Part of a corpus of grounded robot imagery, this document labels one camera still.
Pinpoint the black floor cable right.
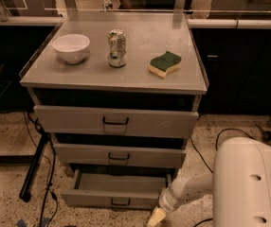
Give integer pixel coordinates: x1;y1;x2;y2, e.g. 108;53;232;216
189;128;257;227

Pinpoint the green yellow sponge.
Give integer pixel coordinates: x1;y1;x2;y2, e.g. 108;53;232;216
149;51;182;79

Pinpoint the white ceramic bowl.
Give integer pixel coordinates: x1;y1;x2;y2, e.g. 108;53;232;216
52;34;90;64

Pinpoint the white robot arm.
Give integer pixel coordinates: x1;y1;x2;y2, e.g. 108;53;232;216
147;137;271;227

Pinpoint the green white soda can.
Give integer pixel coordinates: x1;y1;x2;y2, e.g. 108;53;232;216
107;28;127;68

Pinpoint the caster wheel of cart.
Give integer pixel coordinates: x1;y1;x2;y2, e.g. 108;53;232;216
262;131;271;142

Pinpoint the blue tape on floor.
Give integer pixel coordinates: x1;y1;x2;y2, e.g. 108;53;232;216
16;218;51;227

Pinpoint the grey drawer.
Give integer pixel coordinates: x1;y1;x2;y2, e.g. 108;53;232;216
62;167;172;210
34;105;198;138
54;143;186;168

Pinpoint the grey drawer cabinet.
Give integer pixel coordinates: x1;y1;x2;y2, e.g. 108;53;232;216
19;10;209;182

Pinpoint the black stand leg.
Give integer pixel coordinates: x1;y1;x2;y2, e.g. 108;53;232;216
19;133;47;202

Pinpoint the white horizontal rail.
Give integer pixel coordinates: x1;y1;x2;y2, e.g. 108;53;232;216
0;16;271;29

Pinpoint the clear water bottle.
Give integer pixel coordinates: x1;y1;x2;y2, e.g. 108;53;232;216
102;0;113;10

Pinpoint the black floor cable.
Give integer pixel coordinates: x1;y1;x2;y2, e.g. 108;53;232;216
189;128;257;227
23;111;59;227

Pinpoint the black floor cable left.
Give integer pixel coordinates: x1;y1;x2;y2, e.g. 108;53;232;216
23;111;59;227

